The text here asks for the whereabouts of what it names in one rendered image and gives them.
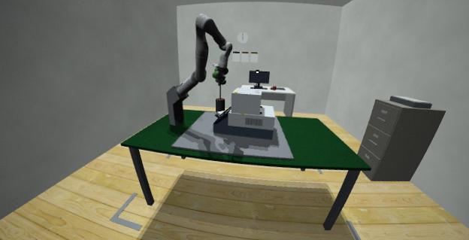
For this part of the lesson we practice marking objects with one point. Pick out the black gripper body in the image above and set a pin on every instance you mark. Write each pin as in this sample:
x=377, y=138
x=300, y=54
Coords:
x=222, y=71

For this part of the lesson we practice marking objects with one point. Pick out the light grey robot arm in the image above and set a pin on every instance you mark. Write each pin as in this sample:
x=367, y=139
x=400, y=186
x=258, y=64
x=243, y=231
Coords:
x=204, y=24

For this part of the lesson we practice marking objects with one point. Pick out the white benchtop thermal cycler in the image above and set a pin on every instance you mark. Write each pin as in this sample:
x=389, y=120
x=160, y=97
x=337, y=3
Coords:
x=245, y=117

